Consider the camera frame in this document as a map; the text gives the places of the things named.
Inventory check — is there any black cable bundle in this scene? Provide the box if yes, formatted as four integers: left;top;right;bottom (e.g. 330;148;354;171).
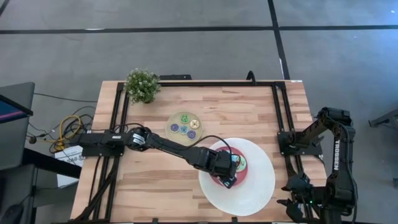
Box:
27;105;98;154

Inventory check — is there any dark blue beam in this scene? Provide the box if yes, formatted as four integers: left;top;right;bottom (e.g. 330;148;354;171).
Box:
22;148;82;180

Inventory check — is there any small green potted plant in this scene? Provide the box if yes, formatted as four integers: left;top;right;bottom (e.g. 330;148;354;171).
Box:
123;68;162;105

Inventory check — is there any black computer mouse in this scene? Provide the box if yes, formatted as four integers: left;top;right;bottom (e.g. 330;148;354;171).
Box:
0;203;24;224

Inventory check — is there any black aluminium table frame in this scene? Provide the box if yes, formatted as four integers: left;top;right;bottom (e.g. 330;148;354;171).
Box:
70;80;338;224

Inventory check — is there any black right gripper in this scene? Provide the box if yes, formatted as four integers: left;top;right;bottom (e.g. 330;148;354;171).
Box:
275;172;313;223

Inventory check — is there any white round woven placemat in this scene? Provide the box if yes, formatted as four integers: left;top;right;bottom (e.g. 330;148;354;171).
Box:
198;137;276;217

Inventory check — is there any black monitor with blue screen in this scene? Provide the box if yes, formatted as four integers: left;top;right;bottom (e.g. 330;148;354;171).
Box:
0;95;34;125

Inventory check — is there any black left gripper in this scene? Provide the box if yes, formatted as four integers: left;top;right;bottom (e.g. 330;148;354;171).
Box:
203;148;239;189

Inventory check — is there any yellow cable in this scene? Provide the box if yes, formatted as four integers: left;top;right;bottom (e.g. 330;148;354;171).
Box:
46;114;82;152

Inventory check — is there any long black floor cable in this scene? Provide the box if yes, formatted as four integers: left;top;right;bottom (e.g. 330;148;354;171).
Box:
33;92;98;103

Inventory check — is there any grey desk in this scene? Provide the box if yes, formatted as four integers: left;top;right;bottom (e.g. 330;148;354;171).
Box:
0;164;38;224

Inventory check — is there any black tripod leg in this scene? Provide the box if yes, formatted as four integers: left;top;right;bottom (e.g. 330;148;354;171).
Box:
368;108;398;128

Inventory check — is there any flat black device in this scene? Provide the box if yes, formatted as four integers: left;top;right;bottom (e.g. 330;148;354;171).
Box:
159;74;193;81

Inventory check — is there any large green iced donut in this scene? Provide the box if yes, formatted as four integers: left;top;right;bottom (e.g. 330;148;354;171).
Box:
238;155;248;173

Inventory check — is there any pink round plate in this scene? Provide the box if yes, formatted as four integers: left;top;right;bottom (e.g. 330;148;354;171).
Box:
211;146;249;187

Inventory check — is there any beige small round plate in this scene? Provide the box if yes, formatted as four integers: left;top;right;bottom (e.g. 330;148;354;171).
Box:
165;111;203;146

